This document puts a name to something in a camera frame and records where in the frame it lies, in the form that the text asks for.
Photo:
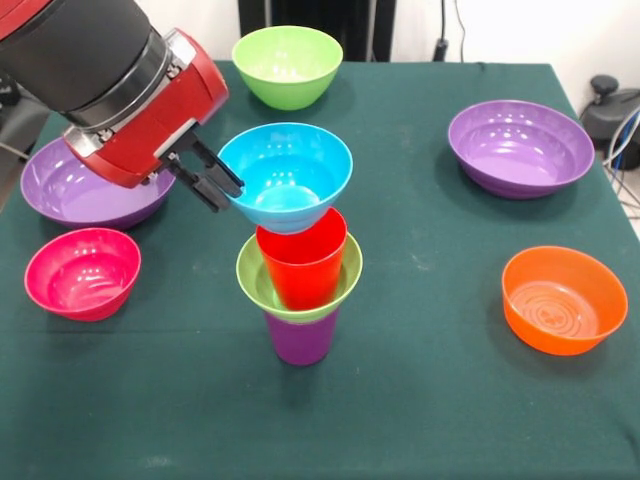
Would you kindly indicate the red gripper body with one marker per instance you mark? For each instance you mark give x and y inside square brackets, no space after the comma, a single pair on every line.
[160,120]

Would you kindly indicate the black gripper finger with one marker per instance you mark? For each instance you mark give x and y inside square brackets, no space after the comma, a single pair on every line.
[220,170]
[200,187]

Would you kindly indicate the small blue bowl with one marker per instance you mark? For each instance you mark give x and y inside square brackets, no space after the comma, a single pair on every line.
[290,160]

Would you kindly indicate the small green bowl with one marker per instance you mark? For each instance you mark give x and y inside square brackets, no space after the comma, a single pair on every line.
[250,280]

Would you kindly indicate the red cup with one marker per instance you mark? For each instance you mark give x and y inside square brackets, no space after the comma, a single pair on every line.
[305,270]

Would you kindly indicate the purple cup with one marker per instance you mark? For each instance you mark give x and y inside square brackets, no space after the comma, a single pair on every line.
[300,345]

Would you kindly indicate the orange bowl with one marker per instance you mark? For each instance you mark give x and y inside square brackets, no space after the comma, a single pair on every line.
[560,340]

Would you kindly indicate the large green bowl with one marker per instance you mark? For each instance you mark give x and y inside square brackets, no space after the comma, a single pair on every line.
[285,95]

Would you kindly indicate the wide purple bowl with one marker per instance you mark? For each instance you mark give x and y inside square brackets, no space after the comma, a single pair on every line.
[60,195]
[530,155]

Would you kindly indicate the black office chair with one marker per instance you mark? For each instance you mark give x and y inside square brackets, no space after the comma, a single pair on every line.
[20,120]

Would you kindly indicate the pink bowl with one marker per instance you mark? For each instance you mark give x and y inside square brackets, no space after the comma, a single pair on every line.
[80,285]

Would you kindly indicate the dark green tablecloth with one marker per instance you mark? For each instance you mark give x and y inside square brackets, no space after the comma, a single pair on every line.
[300,425]

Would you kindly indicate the black grey machine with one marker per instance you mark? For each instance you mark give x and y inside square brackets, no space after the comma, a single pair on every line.
[615,110]

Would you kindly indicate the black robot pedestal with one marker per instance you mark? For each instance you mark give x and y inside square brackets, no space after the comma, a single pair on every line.
[360,30]

